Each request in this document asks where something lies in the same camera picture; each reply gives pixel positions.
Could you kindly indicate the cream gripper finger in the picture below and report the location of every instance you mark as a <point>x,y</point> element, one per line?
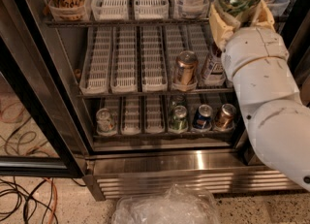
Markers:
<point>262,16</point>
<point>222,25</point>

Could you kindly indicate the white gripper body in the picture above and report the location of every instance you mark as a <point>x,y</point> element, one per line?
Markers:
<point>253,49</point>

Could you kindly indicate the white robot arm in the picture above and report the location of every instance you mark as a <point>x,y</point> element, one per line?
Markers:
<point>255,60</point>

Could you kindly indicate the gold can middle shelf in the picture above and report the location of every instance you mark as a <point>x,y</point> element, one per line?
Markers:
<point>184,73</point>

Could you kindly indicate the copper can bottom shelf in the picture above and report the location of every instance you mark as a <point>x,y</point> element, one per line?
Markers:
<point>224,118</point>

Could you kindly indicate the green can bottom rear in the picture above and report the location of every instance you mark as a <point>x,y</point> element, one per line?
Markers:
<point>176,100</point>

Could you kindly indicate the blue can bottom shelf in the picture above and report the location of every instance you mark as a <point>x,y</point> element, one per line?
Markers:
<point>202,118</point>

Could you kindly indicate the stainless steel fridge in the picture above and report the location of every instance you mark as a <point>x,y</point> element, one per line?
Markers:
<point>45,71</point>

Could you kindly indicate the green can bottom front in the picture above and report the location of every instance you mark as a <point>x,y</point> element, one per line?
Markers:
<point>178,119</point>

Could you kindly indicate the pale can bottom left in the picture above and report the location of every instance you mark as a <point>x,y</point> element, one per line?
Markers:
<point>105,122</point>

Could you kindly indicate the brown tea bottle white cap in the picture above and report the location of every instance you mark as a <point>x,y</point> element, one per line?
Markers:
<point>212,72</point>

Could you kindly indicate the clear plastic bag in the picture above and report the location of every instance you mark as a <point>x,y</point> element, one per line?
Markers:
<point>178,205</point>

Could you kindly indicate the top wire shelf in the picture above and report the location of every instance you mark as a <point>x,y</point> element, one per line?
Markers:
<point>127,22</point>

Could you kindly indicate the wire shelf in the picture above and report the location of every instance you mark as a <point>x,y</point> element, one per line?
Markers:
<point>127,22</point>
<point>168,136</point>
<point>172,92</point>

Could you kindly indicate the middle wire shelf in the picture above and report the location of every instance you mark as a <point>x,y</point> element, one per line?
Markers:
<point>172,92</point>

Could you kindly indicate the bottom wire shelf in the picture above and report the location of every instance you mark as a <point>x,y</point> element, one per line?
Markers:
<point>168,136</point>

